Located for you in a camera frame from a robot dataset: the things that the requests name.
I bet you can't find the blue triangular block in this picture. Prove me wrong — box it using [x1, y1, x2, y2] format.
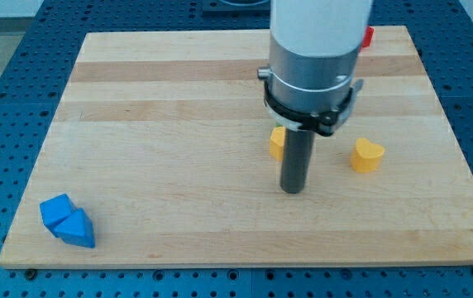
[53, 209, 96, 248]

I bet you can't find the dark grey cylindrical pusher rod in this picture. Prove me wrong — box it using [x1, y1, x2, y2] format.
[279, 129, 314, 194]

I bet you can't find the wooden board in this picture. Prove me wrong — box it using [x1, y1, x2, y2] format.
[0, 26, 473, 269]

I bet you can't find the yellow heart block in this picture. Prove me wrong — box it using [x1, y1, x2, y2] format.
[350, 137, 385, 173]

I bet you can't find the red block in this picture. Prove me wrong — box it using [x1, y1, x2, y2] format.
[361, 26, 375, 49]

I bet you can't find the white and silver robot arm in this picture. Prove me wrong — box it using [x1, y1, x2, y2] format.
[257, 0, 373, 194]

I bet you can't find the yellow block behind rod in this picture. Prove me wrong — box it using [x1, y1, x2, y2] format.
[269, 127, 285, 161]

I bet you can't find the blue cube block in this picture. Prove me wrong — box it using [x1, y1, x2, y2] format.
[39, 194, 76, 238]

